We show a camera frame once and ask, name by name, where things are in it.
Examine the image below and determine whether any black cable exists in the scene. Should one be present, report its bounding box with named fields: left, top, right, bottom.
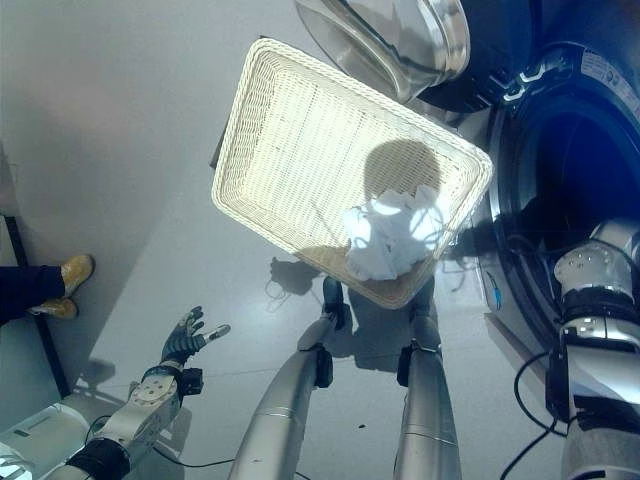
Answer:
left=499, top=349, right=571, bottom=480

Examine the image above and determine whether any white crumpled garment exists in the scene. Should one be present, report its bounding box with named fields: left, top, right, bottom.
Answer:
left=341, top=184, right=445, bottom=281

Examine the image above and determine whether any silver robot leg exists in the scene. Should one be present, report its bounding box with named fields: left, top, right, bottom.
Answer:
left=392, top=279, right=462, bottom=480
left=227, top=275, right=354, bottom=480

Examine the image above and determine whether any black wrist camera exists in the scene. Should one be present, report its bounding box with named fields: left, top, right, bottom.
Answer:
left=179, top=367, right=205, bottom=396

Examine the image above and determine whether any silver robot left leg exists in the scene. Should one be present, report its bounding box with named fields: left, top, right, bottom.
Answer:
left=227, top=275, right=354, bottom=480

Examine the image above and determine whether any cream wicker laundry basket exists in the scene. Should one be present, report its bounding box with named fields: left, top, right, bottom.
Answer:
left=209, top=37, right=495, bottom=308

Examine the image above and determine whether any person's leg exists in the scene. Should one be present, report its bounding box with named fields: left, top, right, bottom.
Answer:
left=0, top=264, right=67, bottom=329

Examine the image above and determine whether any silver robot right leg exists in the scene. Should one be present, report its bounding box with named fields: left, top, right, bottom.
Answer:
left=392, top=279, right=462, bottom=480

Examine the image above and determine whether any glass washing machine door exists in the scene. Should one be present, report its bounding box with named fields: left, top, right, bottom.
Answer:
left=293, top=0, right=472, bottom=104

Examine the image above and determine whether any person's yellow shoe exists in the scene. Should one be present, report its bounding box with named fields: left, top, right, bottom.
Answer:
left=27, top=297, right=80, bottom=320
left=59, top=253, right=96, bottom=291

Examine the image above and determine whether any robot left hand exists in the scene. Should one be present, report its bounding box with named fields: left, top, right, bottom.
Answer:
left=160, top=305, right=232, bottom=366

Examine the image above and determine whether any dark front-load washing machine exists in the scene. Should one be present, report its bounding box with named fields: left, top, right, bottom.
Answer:
left=424, top=0, right=640, bottom=321

